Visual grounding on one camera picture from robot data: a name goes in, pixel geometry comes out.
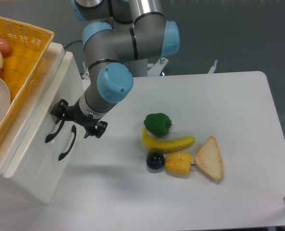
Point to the yellow woven basket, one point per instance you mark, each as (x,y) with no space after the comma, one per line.
(29,43)

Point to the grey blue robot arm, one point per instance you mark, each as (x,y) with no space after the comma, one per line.
(119,31)

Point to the triangular bread slice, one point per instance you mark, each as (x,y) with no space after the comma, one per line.
(208,159)

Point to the green bell pepper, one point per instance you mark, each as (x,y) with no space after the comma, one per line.
(158,124)

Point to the dark purple mangosteen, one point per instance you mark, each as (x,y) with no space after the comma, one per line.
(155,162)

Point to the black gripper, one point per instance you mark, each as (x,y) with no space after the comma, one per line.
(93,127)

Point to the yellow bell pepper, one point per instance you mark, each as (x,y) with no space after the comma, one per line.
(178,163)

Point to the black bottom drawer handle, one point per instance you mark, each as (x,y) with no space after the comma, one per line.
(69,143)

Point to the yellow banana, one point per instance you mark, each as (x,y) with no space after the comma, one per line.
(166,147)

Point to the white drawer cabinet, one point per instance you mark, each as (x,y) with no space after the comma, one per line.
(24,116)

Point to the black top drawer handle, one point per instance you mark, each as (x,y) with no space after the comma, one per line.
(51,136)

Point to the black drawer handle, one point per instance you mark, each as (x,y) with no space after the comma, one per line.
(69,143)
(51,136)

